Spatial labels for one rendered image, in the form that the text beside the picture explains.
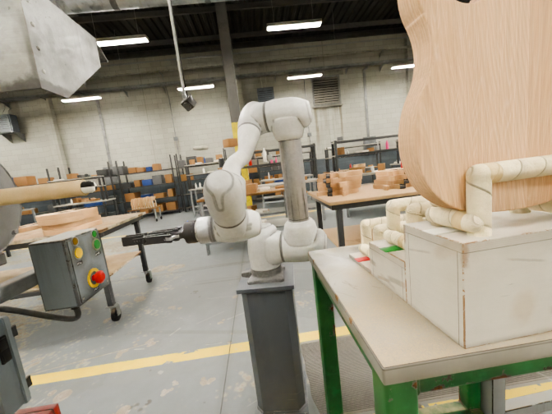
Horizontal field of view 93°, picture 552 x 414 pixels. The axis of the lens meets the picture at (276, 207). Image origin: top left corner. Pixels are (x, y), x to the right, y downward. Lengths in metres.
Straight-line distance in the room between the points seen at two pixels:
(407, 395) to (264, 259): 0.89
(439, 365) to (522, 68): 0.47
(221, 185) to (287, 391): 1.19
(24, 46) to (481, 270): 0.71
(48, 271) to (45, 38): 0.62
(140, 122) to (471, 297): 12.45
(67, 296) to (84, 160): 12.63
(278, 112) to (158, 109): 11.38
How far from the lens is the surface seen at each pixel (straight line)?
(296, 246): 1.24
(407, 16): 0.54
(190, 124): 12.01
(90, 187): 0.63
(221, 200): 0.70
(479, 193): 0.50
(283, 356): 1.48
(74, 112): 13.82
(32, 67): 0.51
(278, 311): 1.35
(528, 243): 0.55
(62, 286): 0.97
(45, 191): 0.67
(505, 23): 0.59
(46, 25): 0.57
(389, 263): 0.67
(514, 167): 0.53
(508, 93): 0.57
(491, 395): 1.46
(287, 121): 1.16
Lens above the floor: 1.24
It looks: 8 degrees down
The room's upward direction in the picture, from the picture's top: 7 degrees counter-clockwise
